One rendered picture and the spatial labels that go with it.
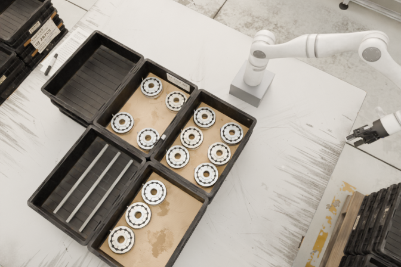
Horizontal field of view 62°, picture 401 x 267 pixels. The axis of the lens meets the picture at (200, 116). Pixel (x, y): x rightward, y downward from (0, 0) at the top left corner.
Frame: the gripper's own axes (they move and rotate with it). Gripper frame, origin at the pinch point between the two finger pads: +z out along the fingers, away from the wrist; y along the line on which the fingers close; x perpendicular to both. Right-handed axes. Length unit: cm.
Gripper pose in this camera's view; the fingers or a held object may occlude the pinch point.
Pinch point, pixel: (351, 142)
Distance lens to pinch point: 153.7
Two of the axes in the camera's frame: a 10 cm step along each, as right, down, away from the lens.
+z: -7.1, 4.7, 5.3
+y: 6.9, 2.9, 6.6
